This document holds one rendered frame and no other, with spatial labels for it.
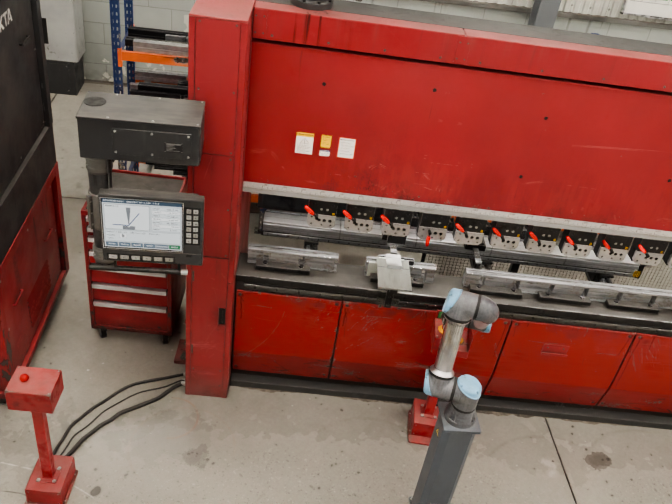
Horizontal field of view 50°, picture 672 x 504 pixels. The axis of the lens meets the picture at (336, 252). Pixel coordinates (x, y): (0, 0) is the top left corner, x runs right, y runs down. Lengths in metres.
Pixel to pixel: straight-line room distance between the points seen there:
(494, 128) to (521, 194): 0.42
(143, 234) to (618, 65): 2.29
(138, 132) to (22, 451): 2.01
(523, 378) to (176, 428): 2.07
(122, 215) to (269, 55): 0.99
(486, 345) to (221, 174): 1.85
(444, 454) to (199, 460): 1.38
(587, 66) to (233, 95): 1.62
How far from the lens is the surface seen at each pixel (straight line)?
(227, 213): 3.62
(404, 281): 3.88
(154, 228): 3.32
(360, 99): 3.51
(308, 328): 4.17
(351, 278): 4.03
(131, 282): 4.48
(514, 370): 4.50
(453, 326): 3.27
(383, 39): 3.39
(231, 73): 3.28
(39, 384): 3.54
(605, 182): 3.94
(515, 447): 4.62
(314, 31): 3.38
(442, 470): 3.74
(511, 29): 3.64
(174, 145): 3.11
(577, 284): 4.32
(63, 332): 4.97
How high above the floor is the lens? 3.33
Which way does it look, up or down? 36 degrees down
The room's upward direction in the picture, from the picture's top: 9 degrees clockwise
